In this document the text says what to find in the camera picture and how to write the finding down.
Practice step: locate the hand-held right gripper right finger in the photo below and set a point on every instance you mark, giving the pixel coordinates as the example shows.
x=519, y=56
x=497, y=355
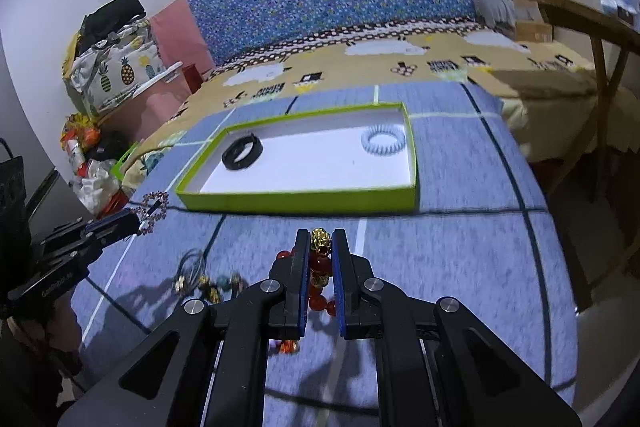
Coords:
x=340, y=287

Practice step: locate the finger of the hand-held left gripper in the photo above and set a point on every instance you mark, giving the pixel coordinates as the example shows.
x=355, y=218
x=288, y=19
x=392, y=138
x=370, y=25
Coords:
x=117, y=234
x=107, y=223

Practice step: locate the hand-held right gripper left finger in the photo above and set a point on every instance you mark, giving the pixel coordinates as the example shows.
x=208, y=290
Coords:
x=301, y=287

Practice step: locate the white tray with green rim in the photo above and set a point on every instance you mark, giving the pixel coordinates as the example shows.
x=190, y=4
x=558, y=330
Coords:
x=310, y=162

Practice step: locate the black wrist band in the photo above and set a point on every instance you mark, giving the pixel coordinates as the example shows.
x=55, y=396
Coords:
x=227, y=159

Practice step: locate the person's left hand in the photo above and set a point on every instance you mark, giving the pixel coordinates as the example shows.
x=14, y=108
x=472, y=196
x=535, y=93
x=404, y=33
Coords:
x=62, y=332

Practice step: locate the pile of colourful packets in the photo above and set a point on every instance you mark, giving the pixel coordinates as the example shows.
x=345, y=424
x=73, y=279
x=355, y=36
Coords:
x=85, y=167

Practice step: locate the green basket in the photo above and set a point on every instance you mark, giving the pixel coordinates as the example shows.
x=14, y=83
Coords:
x=125, y=162

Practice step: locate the blue grey checked blanket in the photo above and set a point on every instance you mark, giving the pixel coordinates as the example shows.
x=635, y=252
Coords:
x=450, y=257

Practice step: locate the pineapple print bag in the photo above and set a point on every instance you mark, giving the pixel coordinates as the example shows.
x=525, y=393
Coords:
x=115, y=72

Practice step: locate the white plastic bar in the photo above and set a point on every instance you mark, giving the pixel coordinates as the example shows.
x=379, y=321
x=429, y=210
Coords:
x=160, y=77

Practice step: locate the red box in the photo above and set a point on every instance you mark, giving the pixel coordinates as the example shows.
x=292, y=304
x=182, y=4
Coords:
x=192, y=79

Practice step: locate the black bag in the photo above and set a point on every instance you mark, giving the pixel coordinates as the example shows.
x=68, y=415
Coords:
x=115, y=12

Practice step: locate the sheep print bedsheet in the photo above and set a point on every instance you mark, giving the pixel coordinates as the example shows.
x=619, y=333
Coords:
x=350, y=62

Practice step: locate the wooden folding table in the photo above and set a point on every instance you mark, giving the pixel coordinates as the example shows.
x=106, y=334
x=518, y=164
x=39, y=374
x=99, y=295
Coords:
x=565, y=9

